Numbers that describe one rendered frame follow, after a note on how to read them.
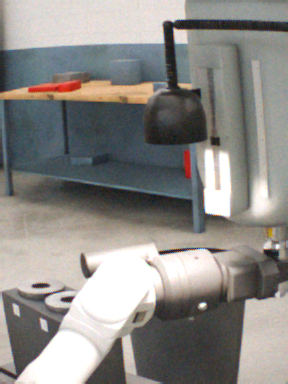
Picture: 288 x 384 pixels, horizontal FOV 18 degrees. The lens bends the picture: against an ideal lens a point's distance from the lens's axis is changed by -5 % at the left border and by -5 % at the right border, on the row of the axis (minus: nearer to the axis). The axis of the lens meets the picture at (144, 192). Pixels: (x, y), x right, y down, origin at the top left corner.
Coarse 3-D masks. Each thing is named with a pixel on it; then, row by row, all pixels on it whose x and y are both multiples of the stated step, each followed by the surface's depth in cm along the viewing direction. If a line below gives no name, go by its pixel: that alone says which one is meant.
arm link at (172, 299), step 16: (80, 256) 118; (96, 256) 117; (144, 256) 118; (160, 256) 117; (176, 256) 117; (160, 272) 115; (176, 272) 114; (160, 288) 114; (176, 288) 113; (144, 304) 112; (160, 304) 114; (176, 304) 114; (128, 320) 115; (144, 320) 116
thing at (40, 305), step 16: (16, 288) 165; (32, 288) 161; (48, 288) 161; (64, 288) 162; (16, 304) 159; (32, 304) 156; (48, 304) 152; (64, 304) 152; (16, 320) 161; (32, 320) 155; (48, 320) 150; (16, 336) 163; (32, 336) 157; (48, 336) 151; (16, 352) 165; (32, 352) 158; (112, 352) 154; (16, 368) 167; (96, 368) 152; (112, 368) 154
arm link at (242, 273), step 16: (192, 256) 117; (208, 256) 117; (224, 256) 121; (240, 256) 121; (256, 256) 119; (192, 272) 115; (208, 272) 115; (224, 272) 117; (240, 272) 116; (256, 272) 117; (272, 272) 116; (192, 288) 114; (208, 288) 115; (224, 288) 117; (240, 288) 117; (256, 288) 117; (272, 288) 116; (192, 304) 115; (208, 304) 116
